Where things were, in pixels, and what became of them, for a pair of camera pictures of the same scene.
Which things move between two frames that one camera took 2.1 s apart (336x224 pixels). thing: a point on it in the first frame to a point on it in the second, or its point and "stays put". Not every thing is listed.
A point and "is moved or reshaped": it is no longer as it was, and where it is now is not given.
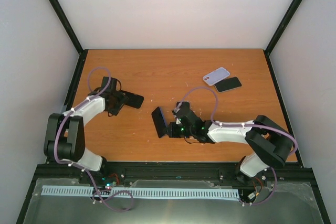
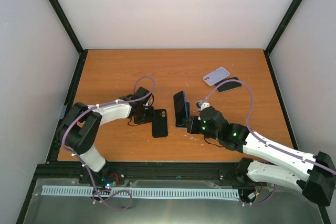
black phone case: x=134 y=100 is moved or reshaped
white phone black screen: x=227 y=84 stays put
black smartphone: x=185 y=106 is moved or reshaped
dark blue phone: x=158 y=121 to x=180 y=108
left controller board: x=111 y=180 stays put
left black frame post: x=60 y=11 stays put
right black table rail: x=282 y=104 stays put
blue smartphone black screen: x=185 y=106 is moved or reshaped
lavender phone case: x=216 y=76 stays put
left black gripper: x=123 y=98 to x=149 y=119
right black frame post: x=292 y=9 stays put
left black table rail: x=70 y=99 stays put
